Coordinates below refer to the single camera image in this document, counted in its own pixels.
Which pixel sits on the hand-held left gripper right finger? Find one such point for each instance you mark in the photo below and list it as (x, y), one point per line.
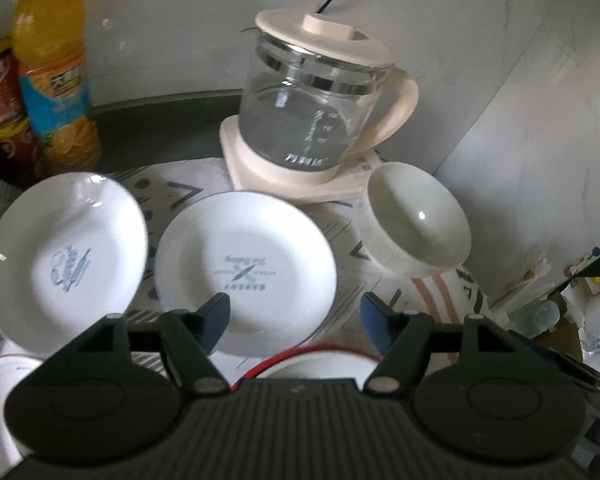
(375, 321)

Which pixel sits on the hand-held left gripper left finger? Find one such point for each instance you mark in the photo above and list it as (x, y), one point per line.
(214, 316)

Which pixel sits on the white plate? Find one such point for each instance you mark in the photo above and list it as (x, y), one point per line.
(245, 270)
(65, 260)

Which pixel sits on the red-rimmed white bowl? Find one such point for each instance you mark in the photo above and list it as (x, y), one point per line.
(320, 366)

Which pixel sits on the pale white ceramic bowl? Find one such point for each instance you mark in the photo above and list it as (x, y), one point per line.
(415, 220)

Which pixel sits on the patterned white cloth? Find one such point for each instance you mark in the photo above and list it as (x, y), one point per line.
(190, 185)

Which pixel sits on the cream kettle base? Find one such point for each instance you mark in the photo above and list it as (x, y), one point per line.
(260, 172)

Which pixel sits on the white paper wrappers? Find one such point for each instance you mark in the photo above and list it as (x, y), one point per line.
(527, 280)

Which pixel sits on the clear plastic cup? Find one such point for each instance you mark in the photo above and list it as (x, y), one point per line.
(537, 319)

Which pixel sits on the glass kettle with cream lid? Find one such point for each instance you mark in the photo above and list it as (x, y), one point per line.
(305, 105)

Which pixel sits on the white cup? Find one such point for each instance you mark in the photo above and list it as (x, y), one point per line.
(0, 400)

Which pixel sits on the orange juice bottle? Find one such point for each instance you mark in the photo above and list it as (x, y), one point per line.
(55, 85)

